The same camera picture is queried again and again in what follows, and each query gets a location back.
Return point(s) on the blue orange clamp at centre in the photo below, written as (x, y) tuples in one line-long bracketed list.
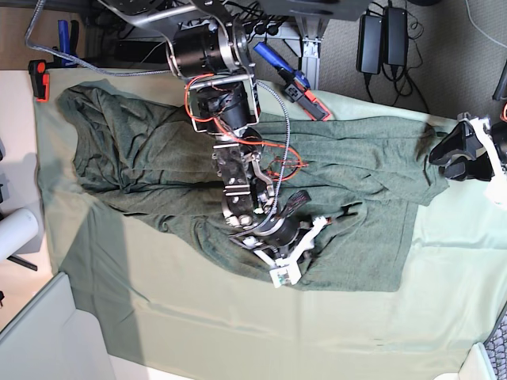
[(297, 87)]

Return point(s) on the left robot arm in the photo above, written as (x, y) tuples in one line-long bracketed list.
[(475, 149)]

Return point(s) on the aluminium frame post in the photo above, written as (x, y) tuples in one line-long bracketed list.
[(311, 32)]

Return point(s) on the green T-shirt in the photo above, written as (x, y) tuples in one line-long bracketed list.
[(368, 177)]

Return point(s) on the white foam board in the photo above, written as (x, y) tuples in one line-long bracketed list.
[(51, 339)]

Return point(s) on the blue orange clamp at left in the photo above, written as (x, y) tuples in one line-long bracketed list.
[(38, 69)]

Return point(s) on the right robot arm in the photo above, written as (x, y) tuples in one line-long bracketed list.
[(206, 47)]

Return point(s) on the white paper roll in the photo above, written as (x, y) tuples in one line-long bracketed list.
[(16, 230)]

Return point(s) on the blue orange clamp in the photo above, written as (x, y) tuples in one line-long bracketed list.
[(38, 69), (297, 87)]

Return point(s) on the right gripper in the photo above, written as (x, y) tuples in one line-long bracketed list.
[(282, 244)]

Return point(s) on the black power adapter pair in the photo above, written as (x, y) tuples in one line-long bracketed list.
[(383, 39)]

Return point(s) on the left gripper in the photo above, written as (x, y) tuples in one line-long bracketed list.
[(475, 150)]

